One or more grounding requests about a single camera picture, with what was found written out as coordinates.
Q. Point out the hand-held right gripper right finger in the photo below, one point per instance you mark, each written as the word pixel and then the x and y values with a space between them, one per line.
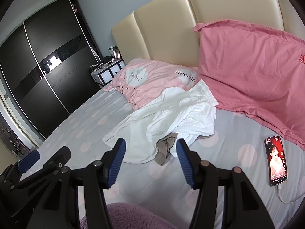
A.
pixel 185 164

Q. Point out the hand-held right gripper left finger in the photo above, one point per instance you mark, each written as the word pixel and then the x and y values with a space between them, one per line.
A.
pixel 116 164

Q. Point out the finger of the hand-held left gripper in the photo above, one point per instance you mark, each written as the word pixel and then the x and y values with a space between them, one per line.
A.
pixel 58 156
pixel 28 162

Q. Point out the white textured shirt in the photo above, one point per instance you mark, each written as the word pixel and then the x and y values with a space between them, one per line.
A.
pixel 181 114

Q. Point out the grey-brown cloth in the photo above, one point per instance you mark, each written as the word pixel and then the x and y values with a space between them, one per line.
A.
pixel 163 150

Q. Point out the grey dotted bed sheet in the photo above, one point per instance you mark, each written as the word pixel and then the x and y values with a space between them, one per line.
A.
pixel 83 128

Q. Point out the purple fleece robe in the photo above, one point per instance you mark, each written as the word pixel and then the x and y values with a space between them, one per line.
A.
pixel 138 217

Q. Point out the black sliding wardrobe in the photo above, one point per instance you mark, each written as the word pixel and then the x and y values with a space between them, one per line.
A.
pixel 47 76

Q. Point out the printed pink pillow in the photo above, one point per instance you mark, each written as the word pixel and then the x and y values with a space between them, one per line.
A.
pixel 154 81

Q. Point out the white nightstand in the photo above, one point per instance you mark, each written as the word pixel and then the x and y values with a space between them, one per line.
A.
pixel 106 75

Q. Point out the smartphone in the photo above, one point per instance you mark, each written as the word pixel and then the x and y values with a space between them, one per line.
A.
pixel 276 162

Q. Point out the dark bag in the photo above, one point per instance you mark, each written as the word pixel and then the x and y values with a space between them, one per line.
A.
pixel 108 59

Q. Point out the plain pink pillow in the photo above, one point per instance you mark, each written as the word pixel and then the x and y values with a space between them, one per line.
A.
pixel 250 76

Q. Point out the beige padded headboard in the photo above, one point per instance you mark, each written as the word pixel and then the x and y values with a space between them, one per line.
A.
pixel 166 35

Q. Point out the picture frame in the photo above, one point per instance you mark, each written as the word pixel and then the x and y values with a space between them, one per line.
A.
pixel 116 55

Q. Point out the white wall switch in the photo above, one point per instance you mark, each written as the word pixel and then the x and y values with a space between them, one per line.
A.
pixel 111 49

